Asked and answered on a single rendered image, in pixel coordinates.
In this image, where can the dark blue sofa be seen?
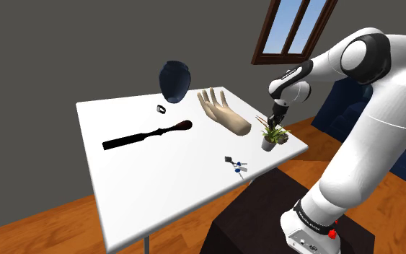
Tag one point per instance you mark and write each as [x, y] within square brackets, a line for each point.
[350, 112]

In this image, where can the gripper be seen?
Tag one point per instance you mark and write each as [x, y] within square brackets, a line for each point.
[276, 115]

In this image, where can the dark blue vase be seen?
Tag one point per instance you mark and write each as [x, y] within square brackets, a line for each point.
[174, 81]

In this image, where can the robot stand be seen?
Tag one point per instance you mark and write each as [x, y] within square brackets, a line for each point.
[259, 211]

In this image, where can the beige hand model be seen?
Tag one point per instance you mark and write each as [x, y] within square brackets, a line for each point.
[225, 114]

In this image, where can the key bunch with blue tags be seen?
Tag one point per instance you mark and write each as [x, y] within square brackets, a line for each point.
[237, 165]

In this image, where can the potted plant in white pot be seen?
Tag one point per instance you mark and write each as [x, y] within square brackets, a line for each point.
[271, 139]

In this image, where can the brown framed window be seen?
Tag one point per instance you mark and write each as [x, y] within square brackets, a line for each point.
[290, 30]

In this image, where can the white table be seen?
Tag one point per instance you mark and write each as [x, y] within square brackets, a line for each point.
[160, 168]

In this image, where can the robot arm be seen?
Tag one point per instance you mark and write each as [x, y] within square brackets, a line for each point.
[361, 140]

